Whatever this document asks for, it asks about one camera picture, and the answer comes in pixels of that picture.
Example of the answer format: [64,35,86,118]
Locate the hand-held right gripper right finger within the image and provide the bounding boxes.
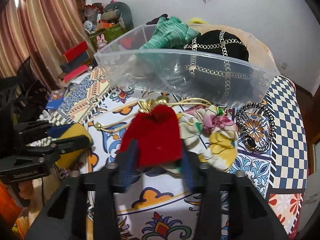
[180,150,288,240]

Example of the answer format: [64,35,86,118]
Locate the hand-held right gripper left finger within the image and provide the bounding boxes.
[30,139,141,240]

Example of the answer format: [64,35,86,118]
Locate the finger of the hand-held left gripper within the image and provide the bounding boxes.
[24,135,91,157]
[14,121,75,141]

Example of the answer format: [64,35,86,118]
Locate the yellow soft cloth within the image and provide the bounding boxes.
[54,124,95,173]

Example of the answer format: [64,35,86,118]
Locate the red velvet drawstring pouch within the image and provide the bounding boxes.
[96,96,213,173]

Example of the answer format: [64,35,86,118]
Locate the clear plastic storage box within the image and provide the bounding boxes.
[93,24,281,106]

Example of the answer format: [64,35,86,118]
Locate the blue printed packet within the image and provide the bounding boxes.
[45,89,66,111]

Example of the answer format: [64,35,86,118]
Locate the patterned bed sheet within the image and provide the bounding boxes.
[37,65,311,240]

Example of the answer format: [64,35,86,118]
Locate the floral fabric scrunchie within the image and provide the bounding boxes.
[176,105,240,175]

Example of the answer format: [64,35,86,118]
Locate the pink flat box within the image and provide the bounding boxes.
[58,65,91,83]

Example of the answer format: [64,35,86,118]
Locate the red flat box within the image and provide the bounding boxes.
[61,41,88,63]

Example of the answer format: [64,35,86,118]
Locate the pink bunny figure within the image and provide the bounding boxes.
[96,34,107,50]

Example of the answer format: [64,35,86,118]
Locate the striped pink curtain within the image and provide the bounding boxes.
[0,0,88,92]

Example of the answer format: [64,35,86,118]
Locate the small blue plush toy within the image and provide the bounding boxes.
[83,20,95,33]

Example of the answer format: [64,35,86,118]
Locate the green cardboard box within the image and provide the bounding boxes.
[89,24,126,46]

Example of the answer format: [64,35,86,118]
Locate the green knitted cloth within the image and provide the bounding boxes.
[139,16,201,55]

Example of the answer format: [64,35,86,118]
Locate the black cloth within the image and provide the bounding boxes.
[146,13,169,26]

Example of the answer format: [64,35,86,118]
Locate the yellow fluffy item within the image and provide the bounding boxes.
[187,17,208,26]

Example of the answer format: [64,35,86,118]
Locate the black cap with chain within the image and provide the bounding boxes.
[183,30,251,100]

